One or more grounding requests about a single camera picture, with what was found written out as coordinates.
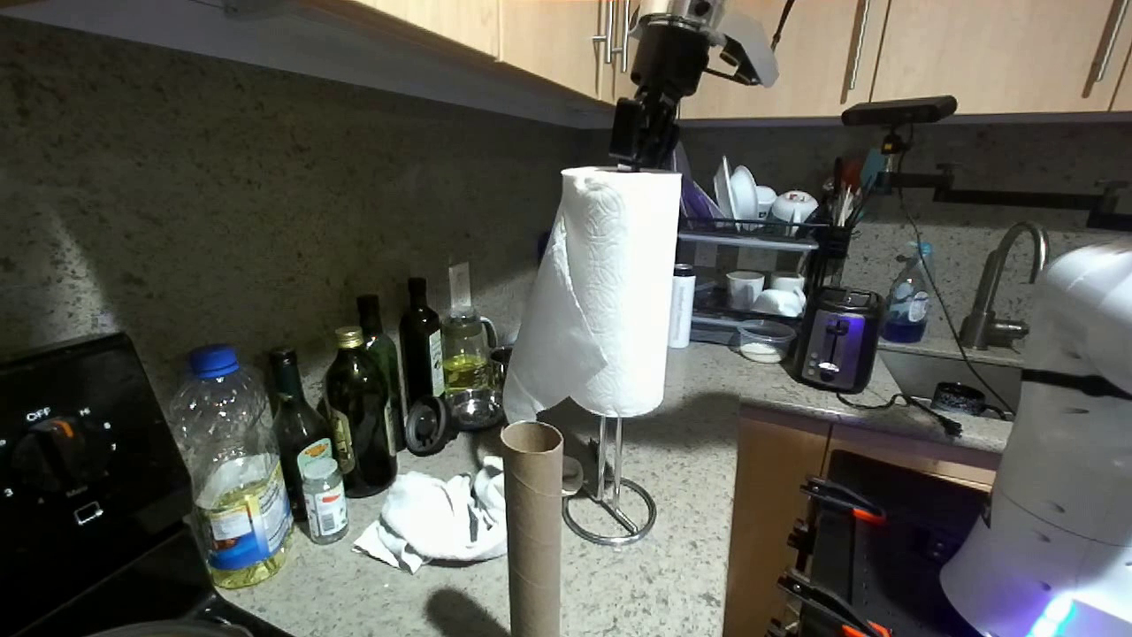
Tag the metal kitchen faucet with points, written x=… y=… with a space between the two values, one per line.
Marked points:
x=1002 y=284

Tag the wooden upper cabinets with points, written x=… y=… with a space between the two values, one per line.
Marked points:
x=943 y=53

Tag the green glass bottle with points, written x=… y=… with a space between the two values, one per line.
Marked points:
x=378 y=356

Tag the black stereo camera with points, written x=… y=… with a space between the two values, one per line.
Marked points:
x=901 y=112

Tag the black dish rack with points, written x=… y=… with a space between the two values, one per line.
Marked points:
x=753 y=243

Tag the brown cardboard core tube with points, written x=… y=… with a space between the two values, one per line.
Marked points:
x=531 y=531

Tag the white plate stack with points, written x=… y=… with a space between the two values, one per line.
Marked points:
x=737 y=188

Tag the small glass spice jar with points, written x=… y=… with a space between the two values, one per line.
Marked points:
x=323 y=501

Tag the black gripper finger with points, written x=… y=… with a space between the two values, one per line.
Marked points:
x=660 y=135
x=627 y=133

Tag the purple plate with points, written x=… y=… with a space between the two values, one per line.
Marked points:
x=693 y=196

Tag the white ceramic bowl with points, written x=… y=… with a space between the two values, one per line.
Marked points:
x=795 y=207

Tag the crumpled white paper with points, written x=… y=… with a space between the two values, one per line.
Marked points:
x=430 y=518

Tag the black bin orange clamps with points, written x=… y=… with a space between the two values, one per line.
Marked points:
x=906 y=518

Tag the wooden base cabinet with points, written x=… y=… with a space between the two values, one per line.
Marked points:
x=772 y=518

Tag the olive oil bottle gold cap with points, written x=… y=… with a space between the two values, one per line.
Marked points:
x=361 y=413

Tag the dark bottle yellow label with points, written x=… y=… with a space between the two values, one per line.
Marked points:
x=299 y=428

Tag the white Stanford University bottle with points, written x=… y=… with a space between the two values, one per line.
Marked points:
x=679 y=308

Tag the blue dish soap bottle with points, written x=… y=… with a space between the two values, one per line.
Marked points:
x=906 y=308

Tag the stainless steel bowl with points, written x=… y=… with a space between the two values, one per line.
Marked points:
x=479 y=413

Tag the white mug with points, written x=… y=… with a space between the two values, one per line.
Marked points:
x=745 y=287
x=783 y=299

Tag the black electric stove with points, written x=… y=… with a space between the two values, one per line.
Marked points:
x=82 y=472

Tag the glass oil cruet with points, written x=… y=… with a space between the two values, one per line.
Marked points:
x=469 y=356

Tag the clear plastic bottle blue cap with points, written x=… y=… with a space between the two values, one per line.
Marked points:
x=233 y=498

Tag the black round lid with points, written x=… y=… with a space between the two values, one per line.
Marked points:
x=426 y=427

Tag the white paper towel roll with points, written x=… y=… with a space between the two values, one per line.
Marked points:
x=614 y=294

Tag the dark bottle white label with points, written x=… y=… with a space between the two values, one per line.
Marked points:
x=422 y=341

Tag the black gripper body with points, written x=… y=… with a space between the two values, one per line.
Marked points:
x=666 y=64

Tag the pale wrist camera mount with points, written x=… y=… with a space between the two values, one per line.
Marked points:
x=745 y=47

